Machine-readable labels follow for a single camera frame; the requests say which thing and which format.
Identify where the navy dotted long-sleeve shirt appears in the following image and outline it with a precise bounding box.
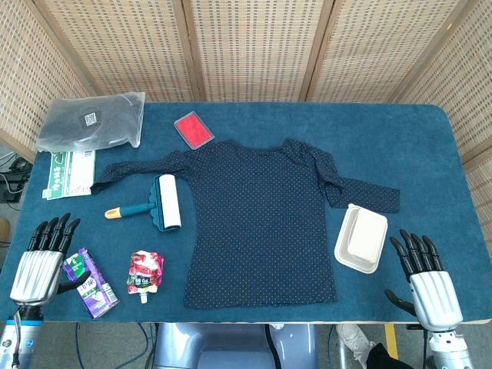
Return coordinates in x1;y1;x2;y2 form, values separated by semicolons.
90;138;401;311

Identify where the teal lint roller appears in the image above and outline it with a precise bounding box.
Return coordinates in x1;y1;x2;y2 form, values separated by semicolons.
104;174;182;233

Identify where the woven bamboo folding screen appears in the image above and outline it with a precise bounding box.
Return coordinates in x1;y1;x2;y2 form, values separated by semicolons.
0;0;492;231

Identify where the red ink pad case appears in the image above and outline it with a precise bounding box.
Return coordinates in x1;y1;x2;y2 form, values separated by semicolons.
173;110;214;149

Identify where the blue floor cable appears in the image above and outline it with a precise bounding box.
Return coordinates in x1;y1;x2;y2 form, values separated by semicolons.
75;322;159;369

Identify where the clear bag with black contents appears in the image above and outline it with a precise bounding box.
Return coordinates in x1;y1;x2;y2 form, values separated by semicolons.
35;91;146;153

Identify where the white sneaker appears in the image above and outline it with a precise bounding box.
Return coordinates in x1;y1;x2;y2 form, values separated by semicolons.
337;324;376;361

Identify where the green white paper package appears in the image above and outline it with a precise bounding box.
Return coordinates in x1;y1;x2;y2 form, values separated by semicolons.
41;149;96;201

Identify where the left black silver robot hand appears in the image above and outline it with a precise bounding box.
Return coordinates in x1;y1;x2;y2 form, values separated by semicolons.
9;212;93;308

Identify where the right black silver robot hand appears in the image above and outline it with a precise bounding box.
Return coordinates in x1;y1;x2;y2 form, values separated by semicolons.
384;229;464;332

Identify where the red drink pouch with spout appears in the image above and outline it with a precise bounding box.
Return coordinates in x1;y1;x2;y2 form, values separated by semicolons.
126;250;165;304

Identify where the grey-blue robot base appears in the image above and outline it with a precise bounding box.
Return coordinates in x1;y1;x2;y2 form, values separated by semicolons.
153;322;320;369

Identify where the blue carpet table cover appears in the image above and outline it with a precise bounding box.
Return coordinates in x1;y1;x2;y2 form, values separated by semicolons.
0;100;472;324

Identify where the black cloth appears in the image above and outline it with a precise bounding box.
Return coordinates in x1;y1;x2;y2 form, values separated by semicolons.
364;343;414;369

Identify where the purple milk carton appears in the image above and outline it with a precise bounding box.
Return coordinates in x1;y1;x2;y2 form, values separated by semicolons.
62;247;119;320

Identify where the black floor equipment with cables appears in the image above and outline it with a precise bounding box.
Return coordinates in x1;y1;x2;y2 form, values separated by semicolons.
0;151;35;211

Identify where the white plastic lunch container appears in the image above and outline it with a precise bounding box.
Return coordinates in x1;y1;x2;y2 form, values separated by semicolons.
334;203;388;274

